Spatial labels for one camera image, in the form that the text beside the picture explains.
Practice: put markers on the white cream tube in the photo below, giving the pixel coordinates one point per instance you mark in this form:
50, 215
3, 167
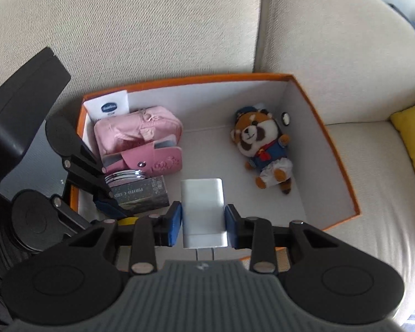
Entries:
107, 105

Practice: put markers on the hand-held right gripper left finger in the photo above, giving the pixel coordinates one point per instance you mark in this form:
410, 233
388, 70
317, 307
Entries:
174, 224

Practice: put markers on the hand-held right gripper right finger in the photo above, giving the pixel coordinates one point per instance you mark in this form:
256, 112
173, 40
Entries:
231, 226

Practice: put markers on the beige sofa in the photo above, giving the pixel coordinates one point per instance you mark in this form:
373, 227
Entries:
159, 24

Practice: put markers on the orange storage box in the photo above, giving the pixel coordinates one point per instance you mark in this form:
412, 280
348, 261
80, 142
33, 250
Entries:
211, 145

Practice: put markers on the pink fabric pouch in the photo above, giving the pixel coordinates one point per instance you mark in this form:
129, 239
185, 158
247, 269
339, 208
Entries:
135, 131

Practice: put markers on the yellow small object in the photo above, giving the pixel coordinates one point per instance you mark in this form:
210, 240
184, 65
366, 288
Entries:
128, 221

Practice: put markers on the pink card holder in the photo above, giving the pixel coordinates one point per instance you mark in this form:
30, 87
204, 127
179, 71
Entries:
159, 160

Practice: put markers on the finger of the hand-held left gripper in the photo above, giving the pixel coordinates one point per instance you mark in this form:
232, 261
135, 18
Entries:
86, 173
103, 207

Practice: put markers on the white charger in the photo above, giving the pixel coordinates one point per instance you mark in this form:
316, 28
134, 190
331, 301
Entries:
203, 207

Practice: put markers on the dark card box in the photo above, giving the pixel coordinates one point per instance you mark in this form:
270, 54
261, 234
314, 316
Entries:
141, 193

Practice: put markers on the black white round badge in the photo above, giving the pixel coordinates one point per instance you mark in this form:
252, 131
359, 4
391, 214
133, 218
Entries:
285, 118

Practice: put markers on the red panda plush toy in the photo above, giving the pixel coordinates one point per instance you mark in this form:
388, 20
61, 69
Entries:
259, 138

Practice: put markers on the round silver tin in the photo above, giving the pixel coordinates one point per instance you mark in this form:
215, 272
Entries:
124, 175

